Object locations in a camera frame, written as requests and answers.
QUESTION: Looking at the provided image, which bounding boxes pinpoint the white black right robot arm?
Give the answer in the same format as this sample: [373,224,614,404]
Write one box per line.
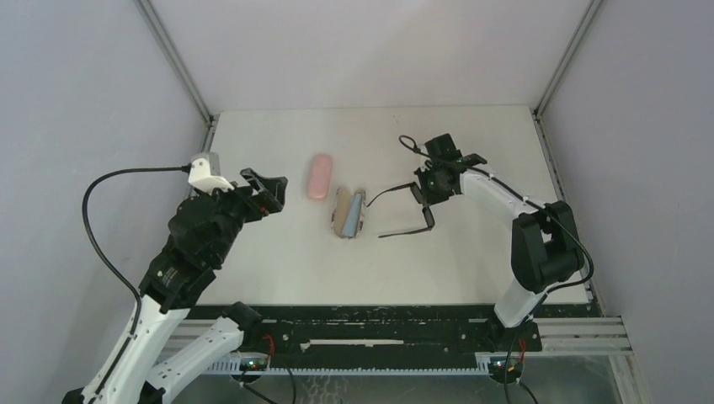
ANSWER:
[400,134,592,328]

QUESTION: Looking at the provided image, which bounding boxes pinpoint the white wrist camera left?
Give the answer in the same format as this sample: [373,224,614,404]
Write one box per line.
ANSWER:
[188,151,235,194]

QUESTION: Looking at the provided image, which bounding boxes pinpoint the pink glasses case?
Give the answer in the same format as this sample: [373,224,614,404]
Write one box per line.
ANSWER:
[306,154,333,200]

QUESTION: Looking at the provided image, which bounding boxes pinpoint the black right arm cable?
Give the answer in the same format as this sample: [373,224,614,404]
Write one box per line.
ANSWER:
[397,135,595,296]

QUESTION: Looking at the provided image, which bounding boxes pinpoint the right aluminium frame rail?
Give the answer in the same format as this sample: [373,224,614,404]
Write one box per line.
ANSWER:
[532,0,634,358]

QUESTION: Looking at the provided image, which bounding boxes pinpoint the white slotted cable duct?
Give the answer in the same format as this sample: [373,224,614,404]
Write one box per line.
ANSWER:
[206,356,498,375]

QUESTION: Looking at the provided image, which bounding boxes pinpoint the black sunglasses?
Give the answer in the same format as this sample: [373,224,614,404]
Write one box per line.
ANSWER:
[366,182,435,239]

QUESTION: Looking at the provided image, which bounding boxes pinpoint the aluminium frame rail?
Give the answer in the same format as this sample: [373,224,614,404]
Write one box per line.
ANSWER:
[133,0,217,319]
[532,0,634,358]

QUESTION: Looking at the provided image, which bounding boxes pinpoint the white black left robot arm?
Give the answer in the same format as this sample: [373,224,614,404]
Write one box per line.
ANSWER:
[64,163,288,403]

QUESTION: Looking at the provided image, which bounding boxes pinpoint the map print glasses case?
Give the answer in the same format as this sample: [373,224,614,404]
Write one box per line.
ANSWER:
[331,187,366,239]

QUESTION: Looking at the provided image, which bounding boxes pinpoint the light blue cleaning cloth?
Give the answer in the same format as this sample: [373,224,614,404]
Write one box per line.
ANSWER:
[340,192,365,238]

